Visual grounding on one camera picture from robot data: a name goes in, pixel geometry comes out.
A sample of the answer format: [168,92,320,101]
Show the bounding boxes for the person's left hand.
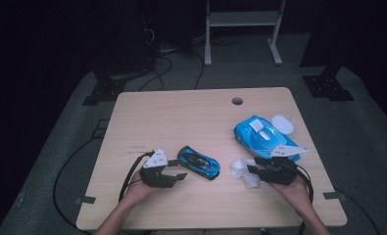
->
[121,169,157,208]

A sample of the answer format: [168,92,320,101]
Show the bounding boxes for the white wet wipe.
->
[230,158,262,190]

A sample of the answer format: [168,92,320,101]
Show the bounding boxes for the long black floor cable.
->
[52,137,99,235]

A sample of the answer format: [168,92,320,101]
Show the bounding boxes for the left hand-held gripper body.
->
[139,147,178,189]

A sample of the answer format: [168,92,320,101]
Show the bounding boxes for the black stand base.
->
[82,75,127,107]
[302,65,356,102]

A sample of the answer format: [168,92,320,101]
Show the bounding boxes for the black tape strip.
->
[322,191,348,201]
[74,195,97,206]

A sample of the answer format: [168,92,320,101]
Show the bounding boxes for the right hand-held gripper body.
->
[256,144,310,187]

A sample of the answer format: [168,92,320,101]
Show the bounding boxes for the blue and black toy car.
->
[176,145,221,181]

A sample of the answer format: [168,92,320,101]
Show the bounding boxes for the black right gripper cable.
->
[295,164,314,235]

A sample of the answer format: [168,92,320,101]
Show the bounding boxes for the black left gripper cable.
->
[118,150,156,204]

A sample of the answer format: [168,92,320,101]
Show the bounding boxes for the bundle of black floor cables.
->
[138,27,243,92]

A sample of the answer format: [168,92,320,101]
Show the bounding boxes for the person's right hand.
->
[268,177,311,213]

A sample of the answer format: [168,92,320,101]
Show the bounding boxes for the blue wet wipes pack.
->
[233,114,303,163]

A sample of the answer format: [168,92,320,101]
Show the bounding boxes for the white metal stand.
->
[204,0,287,67]

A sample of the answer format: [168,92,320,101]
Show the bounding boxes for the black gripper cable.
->
[118,150,156,204]
[295,164,314,235]

